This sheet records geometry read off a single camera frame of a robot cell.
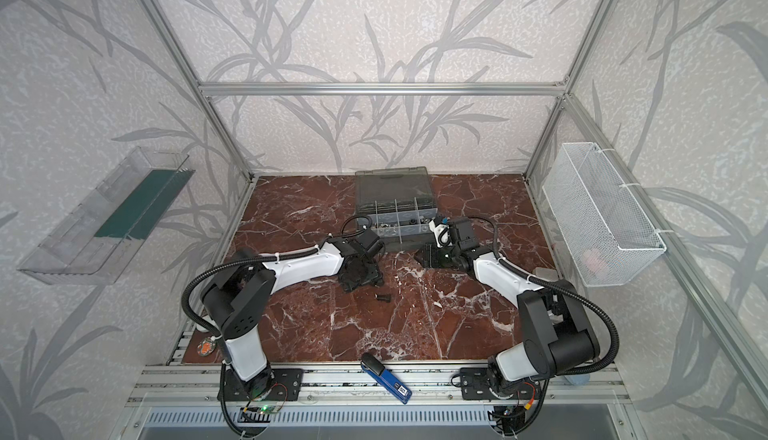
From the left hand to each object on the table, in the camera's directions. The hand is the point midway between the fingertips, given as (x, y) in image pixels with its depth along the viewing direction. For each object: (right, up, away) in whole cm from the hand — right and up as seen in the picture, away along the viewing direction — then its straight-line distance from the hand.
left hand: (376, 273), depth 91 cm
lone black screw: (+2, -7, -3) cm, 8 cm away
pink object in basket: (+56, +7, -18) cm, 59 cm away
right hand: (+14, +8, -1) cm, 16 cm away
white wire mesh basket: (+51, +15, -31) cm, 61 cm away
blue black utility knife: (+4, -20, -20) cm, 29 cm away
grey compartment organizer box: (+7, +21, +14) cm, 26 cm away
